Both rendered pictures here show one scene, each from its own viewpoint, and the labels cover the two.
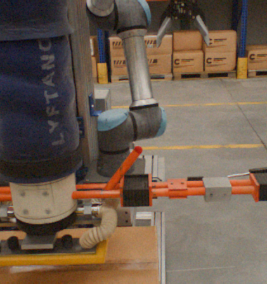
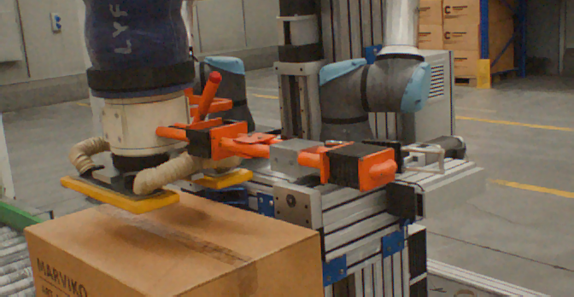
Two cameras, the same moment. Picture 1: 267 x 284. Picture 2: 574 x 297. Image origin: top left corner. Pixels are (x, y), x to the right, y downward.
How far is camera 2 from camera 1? 0.99 m
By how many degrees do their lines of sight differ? 44
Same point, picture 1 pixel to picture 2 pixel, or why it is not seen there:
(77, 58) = not seen: outside the picture
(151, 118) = (392, 76)
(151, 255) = (255, 253)
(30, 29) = not seen: outside the picture
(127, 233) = (274, 228)
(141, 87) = (391, 26)
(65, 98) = not seen: outside the picture
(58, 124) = (127, 29)
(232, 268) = not seen: outside the picture
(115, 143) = (331, 106)
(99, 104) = not seen: hidden behind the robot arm
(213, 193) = (278, 157)
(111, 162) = (325, 135)
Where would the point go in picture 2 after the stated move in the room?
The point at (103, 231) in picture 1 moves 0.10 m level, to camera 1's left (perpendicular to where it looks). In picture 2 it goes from (146, 174) to (119, 167)
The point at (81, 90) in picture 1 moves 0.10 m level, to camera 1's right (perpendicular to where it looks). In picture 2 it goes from (338, 32) to (368, 32)
